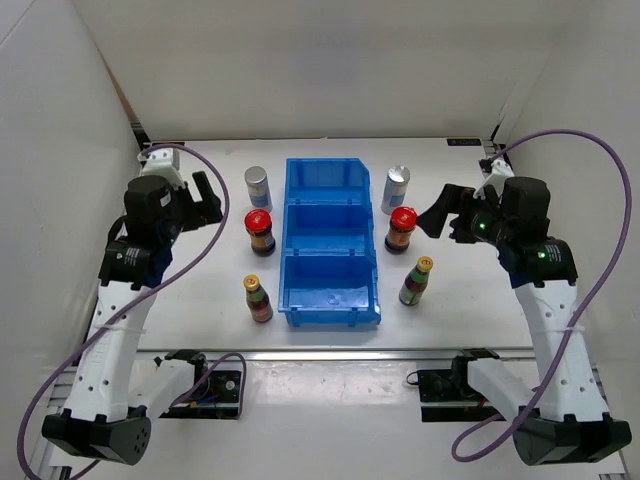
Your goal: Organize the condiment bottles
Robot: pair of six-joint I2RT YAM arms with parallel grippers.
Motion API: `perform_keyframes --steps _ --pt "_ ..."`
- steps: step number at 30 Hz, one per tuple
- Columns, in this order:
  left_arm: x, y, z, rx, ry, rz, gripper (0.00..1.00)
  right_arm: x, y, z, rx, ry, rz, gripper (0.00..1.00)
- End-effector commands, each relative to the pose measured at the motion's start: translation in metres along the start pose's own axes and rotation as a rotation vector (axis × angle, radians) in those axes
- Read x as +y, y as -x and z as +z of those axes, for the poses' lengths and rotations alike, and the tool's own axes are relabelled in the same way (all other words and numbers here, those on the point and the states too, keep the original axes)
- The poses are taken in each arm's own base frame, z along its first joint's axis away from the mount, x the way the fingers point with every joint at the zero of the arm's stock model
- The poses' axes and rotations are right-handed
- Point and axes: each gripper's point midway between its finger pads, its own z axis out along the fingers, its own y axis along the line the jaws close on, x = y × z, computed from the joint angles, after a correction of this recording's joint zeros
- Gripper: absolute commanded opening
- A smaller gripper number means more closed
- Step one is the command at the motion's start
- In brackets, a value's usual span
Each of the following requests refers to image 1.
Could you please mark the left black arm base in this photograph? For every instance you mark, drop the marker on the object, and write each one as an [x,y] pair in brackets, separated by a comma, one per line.
[221,386]

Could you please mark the blue three-compartment plastic bin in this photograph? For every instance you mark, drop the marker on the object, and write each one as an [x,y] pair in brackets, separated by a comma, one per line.
[328,269]

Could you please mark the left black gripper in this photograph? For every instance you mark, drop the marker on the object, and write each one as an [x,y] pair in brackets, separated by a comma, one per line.
[200,212]

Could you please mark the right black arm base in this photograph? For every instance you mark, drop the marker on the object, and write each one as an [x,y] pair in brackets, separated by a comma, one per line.
[444,394]

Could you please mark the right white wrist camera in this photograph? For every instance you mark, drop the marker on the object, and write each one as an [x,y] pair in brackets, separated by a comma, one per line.
[495,172]

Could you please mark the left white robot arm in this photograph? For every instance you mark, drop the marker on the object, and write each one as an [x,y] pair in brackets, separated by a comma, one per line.
[101,419]

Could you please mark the yellow-capped sauce bottle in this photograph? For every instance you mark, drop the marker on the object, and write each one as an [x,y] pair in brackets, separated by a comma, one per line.
[416,282]
[257,299]

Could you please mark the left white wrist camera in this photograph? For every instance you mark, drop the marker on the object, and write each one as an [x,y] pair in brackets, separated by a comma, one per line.
[164,162]

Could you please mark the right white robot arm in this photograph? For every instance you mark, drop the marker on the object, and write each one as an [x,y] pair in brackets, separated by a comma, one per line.
[565,419]

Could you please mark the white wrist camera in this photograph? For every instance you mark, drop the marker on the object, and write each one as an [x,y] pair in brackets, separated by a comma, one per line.
[495,172]
[164,162]

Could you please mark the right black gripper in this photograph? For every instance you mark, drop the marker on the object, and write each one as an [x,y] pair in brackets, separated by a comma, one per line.
[455,200]

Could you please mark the red-lidded sauce jar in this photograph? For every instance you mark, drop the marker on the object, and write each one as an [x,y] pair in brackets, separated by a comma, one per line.
[402,224]
[258,225]

